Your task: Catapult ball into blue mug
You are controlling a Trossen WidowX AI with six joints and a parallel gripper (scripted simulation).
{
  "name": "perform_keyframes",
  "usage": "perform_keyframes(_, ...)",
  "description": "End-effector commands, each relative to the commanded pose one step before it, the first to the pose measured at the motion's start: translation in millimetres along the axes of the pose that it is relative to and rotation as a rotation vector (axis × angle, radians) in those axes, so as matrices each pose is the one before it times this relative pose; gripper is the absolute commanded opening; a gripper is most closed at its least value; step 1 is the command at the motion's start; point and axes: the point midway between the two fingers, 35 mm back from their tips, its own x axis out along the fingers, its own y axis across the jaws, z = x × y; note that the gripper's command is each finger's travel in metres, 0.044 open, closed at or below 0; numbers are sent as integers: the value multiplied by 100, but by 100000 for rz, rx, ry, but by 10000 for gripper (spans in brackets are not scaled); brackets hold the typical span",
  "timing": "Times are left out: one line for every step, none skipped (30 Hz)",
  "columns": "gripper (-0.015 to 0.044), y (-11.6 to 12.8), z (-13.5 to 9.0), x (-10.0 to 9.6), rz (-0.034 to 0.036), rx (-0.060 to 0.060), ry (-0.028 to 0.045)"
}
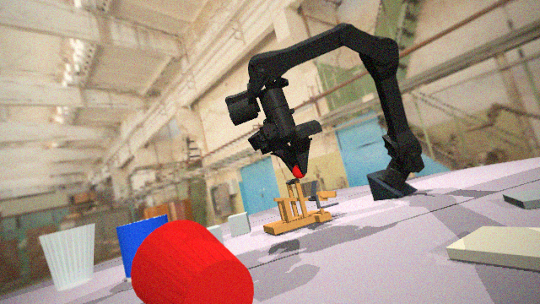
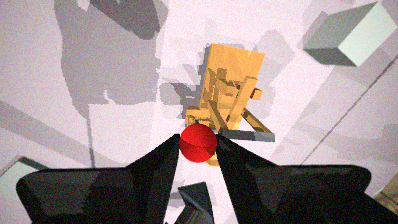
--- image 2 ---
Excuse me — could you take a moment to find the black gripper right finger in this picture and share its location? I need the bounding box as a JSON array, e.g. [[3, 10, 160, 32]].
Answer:
[[215, 134, 371, 224]]

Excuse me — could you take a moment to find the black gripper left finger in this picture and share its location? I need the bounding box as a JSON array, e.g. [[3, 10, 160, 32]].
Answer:
[[16, 133, 180, 224]]

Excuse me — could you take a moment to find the red ball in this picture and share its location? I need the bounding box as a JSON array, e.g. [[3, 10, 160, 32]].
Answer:
[[179, 123, 217, 163]]

